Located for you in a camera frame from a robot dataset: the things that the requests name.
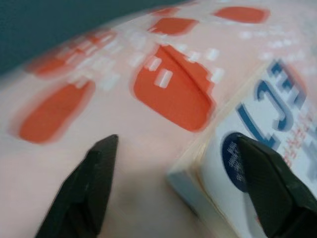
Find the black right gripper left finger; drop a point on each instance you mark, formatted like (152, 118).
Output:
(84, 193)

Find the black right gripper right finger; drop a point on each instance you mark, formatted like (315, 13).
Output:
(272, 193)

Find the white booklet with blue print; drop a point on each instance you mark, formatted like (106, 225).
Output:
(213, 178)

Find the pink pillow with orange print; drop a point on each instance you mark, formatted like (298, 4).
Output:
(119, 116)

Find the dark teal headboard panel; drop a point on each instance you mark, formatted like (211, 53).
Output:
(49, 19)

